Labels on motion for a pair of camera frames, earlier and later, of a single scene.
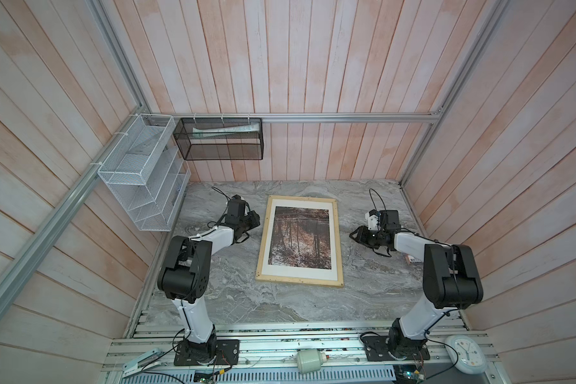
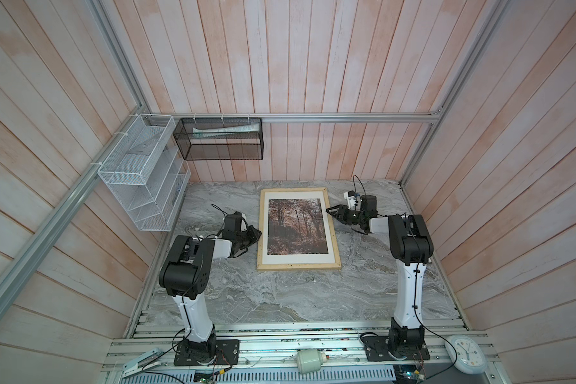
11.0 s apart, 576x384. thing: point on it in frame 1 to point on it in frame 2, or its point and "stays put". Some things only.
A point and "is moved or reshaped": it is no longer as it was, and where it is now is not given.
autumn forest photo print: x=301 y=238 stays put
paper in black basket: x=198 y=132 stays put
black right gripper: x=361 y=234 to x=341 y=209
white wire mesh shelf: x=145 y=172 stays put
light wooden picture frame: x=299 y=241 is moved or reshaped
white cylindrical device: x=310 y=361 stays put
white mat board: x=301 y=272 to x=297 y=258
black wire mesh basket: x=220 y=138 stays put
